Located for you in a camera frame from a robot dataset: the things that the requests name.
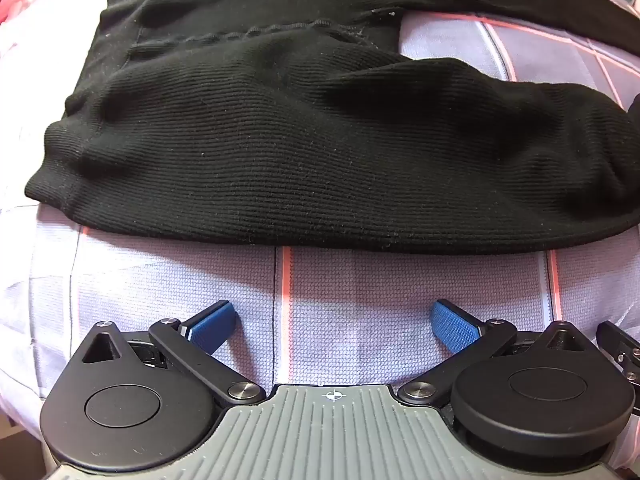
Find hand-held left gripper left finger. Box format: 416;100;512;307
77;300;267;406

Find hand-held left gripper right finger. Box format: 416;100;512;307
397;299;596;407

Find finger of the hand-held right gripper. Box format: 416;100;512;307
596;320;640;388

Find black ribbed pants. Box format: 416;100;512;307
24;0;640;256

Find checked lilac bedsheet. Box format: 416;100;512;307
0;0;640;480

